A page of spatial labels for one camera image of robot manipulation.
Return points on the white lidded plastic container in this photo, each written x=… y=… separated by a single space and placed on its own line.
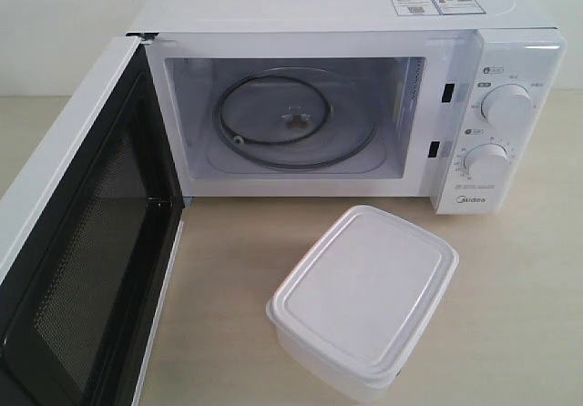
x=355 y=306

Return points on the white microwave door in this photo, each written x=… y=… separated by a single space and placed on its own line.
x=89 y=233

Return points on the glass microwave turntable plate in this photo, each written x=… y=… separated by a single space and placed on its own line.
x=297 y=118

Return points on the white Midea microwave oven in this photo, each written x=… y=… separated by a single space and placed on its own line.
x=430 y=72

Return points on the lower white timer knob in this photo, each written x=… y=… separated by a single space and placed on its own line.
x=486 y=160

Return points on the warning label sticker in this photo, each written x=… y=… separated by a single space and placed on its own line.
x=437 y=7

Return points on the upper white power knob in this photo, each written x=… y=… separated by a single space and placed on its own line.
x=506 y=105

